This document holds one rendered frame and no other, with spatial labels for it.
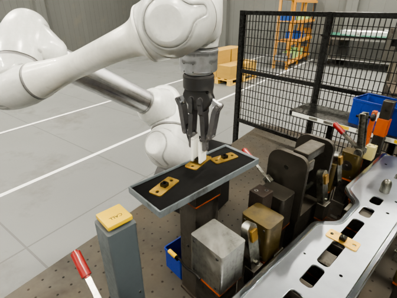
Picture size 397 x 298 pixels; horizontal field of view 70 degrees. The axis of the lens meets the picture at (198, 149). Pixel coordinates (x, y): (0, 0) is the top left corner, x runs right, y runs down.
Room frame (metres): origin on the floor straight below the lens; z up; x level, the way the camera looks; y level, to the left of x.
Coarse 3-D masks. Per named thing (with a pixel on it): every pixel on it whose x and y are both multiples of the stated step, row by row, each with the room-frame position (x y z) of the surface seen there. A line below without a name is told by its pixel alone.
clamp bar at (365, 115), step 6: (360, 114) 1.02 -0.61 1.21; (366, 114) 1.03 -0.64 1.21; (372, 114) 1.00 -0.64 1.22; (360, 120) 1.02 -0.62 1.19; (366, 120) 1.03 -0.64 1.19; (372, 120) 0.99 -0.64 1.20; (360, 126) 1.01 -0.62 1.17; (366, 126) 1.02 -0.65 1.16; (360, 132) 1.01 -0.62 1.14; (366, 132) 1.02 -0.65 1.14; (360, 138) 1.00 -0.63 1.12; (360, 144) 1.00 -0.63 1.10
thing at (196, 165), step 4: (208, 156) 0.71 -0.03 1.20; (196, 160) 0.68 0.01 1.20; (208, 160) 0.69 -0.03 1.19; (188, 164) 0.67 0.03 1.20; (192, 164) 0.67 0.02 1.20; (196, 164) 0.67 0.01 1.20; (200, 164) 0.67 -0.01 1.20; (188, 168) 0.65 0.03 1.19; (192, 168) 0.65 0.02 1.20; (196, 168) 0.65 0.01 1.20
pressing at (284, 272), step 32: (384, 160) 1.04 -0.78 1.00; (352, 192) 0.81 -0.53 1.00; (320, 224) 0.65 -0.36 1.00; (384, 224) 0.65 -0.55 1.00; (288, 256) 0.53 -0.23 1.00; (320, 256) 0.54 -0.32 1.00; (352, 256) 0.53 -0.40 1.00; (256, 288) 0.44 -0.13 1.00; (288, 288) 0.44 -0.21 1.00; (320, 288) 0.44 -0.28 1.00; (352, 288) 0.44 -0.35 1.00
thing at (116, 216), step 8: (112, 208) 0.53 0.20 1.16; (120, 208) 0.53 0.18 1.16; (96, 216) 0.50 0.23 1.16; (104, 216) 0.50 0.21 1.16; (112, 216) 0.50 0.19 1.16; (120, 216) 0.50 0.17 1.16; (128, 216) 0.50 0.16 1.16; (104, 224) 0.47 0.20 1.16; (112, 224) 0.47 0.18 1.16; (120, 224) 0.48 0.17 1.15
